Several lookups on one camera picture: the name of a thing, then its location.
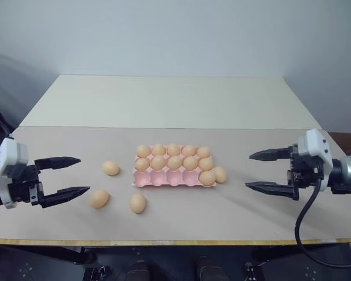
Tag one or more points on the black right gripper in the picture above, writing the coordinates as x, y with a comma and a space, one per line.
307, 174

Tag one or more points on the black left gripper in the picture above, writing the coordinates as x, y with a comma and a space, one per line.
22, 187

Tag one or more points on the pink egg tray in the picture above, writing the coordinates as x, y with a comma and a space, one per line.
159, 177

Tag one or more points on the brown egg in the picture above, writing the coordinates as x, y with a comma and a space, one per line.
110, 168
173, 163
173, 149
137, 203
158, 162
205, 164
189, 163
221, 174
207, 177
143, 151
158, 149
99, 199
189, 150
203, 152
142, 164

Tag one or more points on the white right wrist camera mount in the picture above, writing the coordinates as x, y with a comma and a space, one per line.
313, 143

